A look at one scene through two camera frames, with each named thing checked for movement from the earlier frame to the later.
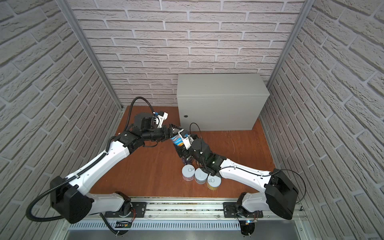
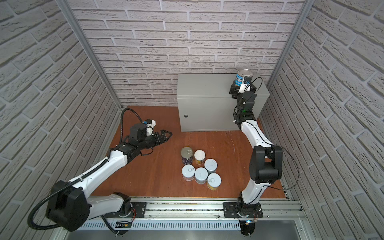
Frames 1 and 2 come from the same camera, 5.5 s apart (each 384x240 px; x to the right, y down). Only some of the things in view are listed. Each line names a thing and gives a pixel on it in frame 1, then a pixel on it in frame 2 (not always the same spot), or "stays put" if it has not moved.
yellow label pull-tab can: x=213 y=182 stays put
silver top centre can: x=201 y=177 stays put
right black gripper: x=183 y=150 to x=235 y=93
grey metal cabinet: x=220 y=102 stays put
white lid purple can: x=188 y=172 stays put
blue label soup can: x=177 y=140 to x=239 y=76
